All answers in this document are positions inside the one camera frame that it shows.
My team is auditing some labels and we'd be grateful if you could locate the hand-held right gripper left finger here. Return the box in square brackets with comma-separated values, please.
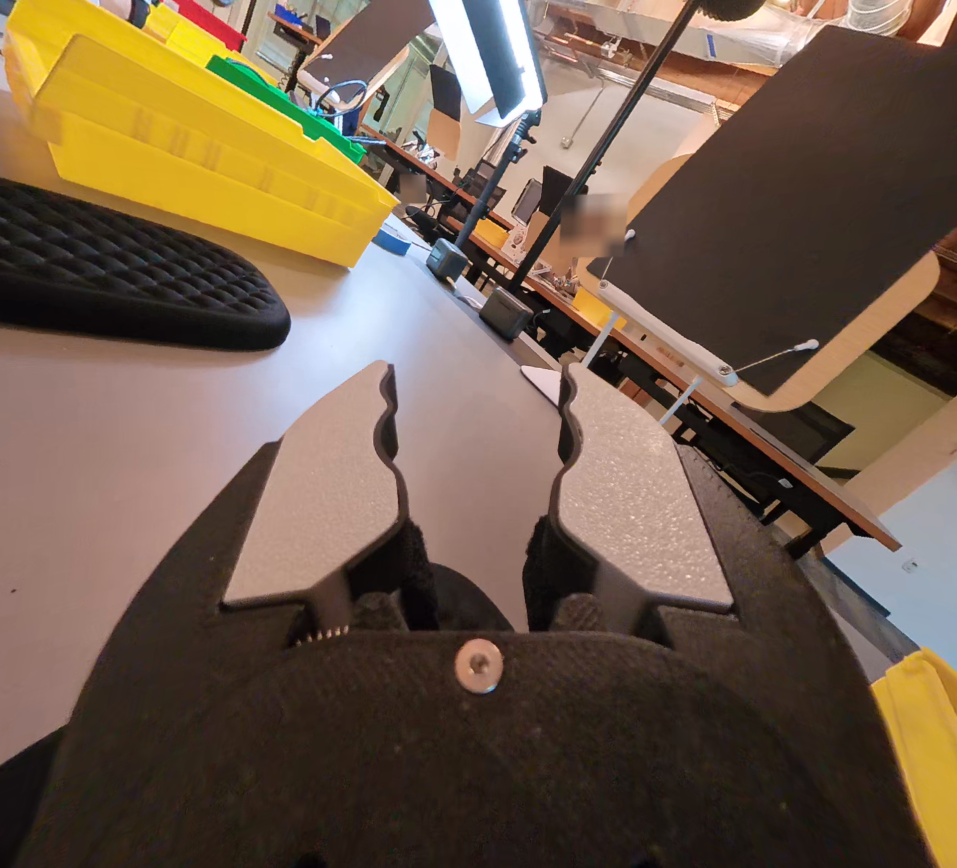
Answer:
[223, 360, 412, 630]

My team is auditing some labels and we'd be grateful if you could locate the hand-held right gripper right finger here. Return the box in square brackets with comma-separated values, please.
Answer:
[548, 362, 735, 635]

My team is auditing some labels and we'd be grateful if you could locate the small black box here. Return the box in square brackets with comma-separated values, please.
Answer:
[478, 287, 533, 340]
[426, 239, 471, 280]

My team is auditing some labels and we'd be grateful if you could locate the black mesh cushion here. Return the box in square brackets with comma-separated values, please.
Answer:
[0, 179, 291, 352]

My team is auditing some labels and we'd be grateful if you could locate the black board with wooden rim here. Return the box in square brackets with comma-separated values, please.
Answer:
[299, 0, 453, 92]
[587, 23, 942, 413]

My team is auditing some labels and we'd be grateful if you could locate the black led panel stand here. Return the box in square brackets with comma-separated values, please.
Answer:
[452, 107, 543, 252]

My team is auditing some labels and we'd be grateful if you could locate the green plastic bin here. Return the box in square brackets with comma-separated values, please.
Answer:
[205, 55, 367, 164]

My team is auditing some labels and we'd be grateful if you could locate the black light stand pole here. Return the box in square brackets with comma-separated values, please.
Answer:
[510, 0, 707, 293]

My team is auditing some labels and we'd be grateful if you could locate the red plastic bin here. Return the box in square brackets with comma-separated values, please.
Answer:
[152, 0, 248, 52]

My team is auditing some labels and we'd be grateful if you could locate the led light panel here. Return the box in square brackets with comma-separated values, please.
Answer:
[425, 0, 548, 129]

